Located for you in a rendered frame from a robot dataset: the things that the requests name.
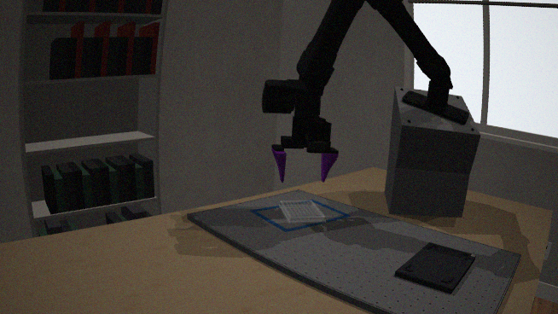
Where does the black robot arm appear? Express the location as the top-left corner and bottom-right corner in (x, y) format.
(262, 0), (469, 151)

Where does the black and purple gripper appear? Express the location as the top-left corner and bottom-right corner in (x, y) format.
(271, 136), (339, 183)

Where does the white well plate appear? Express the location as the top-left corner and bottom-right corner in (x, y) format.
(279, 201), (327, 224)

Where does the blue tape outline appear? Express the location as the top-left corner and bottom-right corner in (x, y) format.
(250, 200), (351, 232)

